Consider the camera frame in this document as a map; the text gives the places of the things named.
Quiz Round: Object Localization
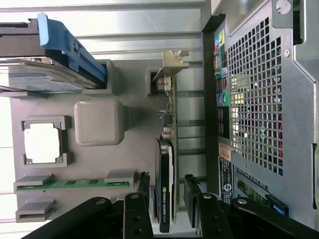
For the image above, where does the green RAM stick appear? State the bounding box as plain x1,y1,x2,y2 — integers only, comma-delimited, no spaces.
16,180,130,191

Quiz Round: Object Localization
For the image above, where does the grey parts rack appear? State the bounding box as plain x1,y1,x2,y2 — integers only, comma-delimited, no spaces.
9,59,180,225

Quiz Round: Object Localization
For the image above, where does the silver CPU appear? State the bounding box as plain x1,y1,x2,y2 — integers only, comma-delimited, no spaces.
23,128,62,164

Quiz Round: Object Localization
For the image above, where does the hard disk in blue caddy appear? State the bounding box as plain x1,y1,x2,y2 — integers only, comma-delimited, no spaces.
0,12,108,95

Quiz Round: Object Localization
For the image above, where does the open grey PC case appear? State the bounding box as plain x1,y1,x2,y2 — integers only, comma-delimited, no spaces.
201,0,319,239

